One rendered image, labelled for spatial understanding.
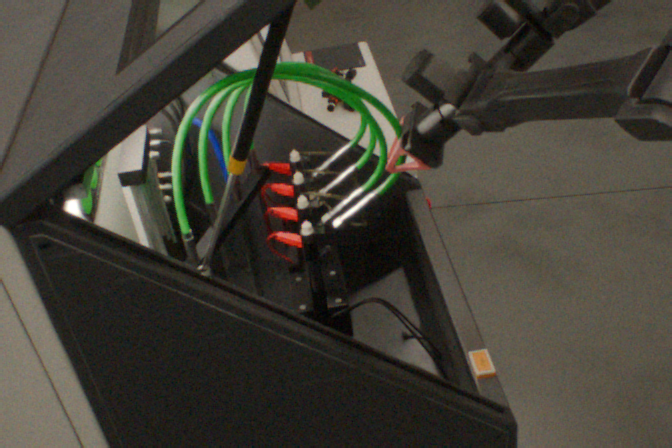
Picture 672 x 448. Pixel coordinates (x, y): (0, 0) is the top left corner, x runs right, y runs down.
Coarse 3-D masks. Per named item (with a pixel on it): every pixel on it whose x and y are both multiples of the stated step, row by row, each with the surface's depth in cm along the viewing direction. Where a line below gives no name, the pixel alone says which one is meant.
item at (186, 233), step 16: (224, 80) 117; (240, 80) 117; (320, 80) 118; (336, 80) 119; (208, 96) 118; (368, 96) 121; (192, 112) 119; (384, 112) 122; (400, 128) 125; (176, 144) 122; (176, 160) 124; (400, 160) 128; (176, 176) 125; (176, 192) 127; (384, 192) 131; (176, 208) 129
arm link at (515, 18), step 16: (496, 0) 125; (512, 0) 125; (528, 0) 128; (480, 16) 127; (496, 16) 126; (512, 16) 126; (544, 16) 127; (560, 16) 122; (576, 16) 122; (496, 32) 128; (560, 32) 124
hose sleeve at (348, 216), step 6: (372, 192) 132; (366, 198) 132; (372, 198) 131; (378, 198) 132; (360, 204) 132; (366, 204) 132; (372, 204) 132; (348, 210) 133; (354, 210) 133; (360, 210) 133; (342, 216) 134; (348, 216) 133; (354, 216) 133; (348, 222) 134
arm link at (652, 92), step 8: (664, 64) 74; (664, 72) 73; (656, 80) 74; (664, 80) 73; (648, 88) 74; (656, 88) 73; (664, 88) 72; (648, 96) 73; (656, 96) 72; (664, 96) 72; (664, 104) 73
